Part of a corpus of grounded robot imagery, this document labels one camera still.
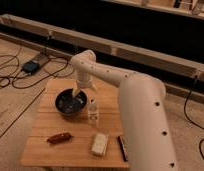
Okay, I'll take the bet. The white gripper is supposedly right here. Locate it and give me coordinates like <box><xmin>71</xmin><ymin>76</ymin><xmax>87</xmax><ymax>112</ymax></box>
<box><xmin>72</xmin><ymin>77</ymin><xmax>98</xmax><ymax>97</ymax></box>

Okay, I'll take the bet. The dark ceramic bowl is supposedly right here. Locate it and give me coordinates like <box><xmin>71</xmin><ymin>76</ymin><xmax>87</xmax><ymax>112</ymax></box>
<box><xmin>55</xmin><ymin>89</ymin><xmax>87</xmax><ymax>117</ymax></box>

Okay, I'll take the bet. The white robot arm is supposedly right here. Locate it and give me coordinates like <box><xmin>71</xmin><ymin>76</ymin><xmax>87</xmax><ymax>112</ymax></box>
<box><xmin>71</xmin><ymin>50</ymin><xmax>179</xmax><ymax>171</ymax></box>

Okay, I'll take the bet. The small clear plastic bottle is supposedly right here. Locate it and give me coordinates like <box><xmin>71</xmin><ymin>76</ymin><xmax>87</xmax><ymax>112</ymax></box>
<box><xmin>88</xmin><ymin>99</ymin><xmax>99</xmax><ymax>124</ymax></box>

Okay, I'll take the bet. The reddish brown sausage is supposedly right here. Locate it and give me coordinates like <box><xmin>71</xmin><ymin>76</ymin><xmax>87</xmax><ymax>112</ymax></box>
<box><xmin>47</xmin><ymin>133</ymin><xmax>72</xmax><ymax>144</ymax></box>

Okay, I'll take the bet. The white rectangular sponge block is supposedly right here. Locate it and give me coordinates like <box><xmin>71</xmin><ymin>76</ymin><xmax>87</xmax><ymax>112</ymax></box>
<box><xmin>91</xmin><ymin>133</ymin><xmax>109</xmax><ymax>156</ymax></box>

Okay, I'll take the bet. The blue power adapter box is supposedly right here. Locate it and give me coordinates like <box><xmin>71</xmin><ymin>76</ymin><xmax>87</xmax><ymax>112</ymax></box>
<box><xmin>22</xmin><ymin>61</ymin><xmax>40</xmax><ymax>74</ymax></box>

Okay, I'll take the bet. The dark rectangular snack bar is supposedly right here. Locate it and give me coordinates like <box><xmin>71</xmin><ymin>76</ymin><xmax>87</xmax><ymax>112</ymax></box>
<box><xmin>117</xmin><ymin>135</ymin><xmax>128</xmax><ymax>162</ymax></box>

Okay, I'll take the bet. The long wooden rail beam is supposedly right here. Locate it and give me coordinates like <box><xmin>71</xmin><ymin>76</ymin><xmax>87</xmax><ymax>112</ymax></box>
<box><xmin>0</xmin><ymin>14</ymin><xmax>204</xmax><ymax>82</ymax></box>

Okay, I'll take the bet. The black cable right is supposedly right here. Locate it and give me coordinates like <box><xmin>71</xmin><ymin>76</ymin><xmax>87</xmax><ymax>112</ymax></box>
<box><xmin>183</xmin><ymin>75</ymin><xmax>204</xmax><ymax>165</ymax></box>

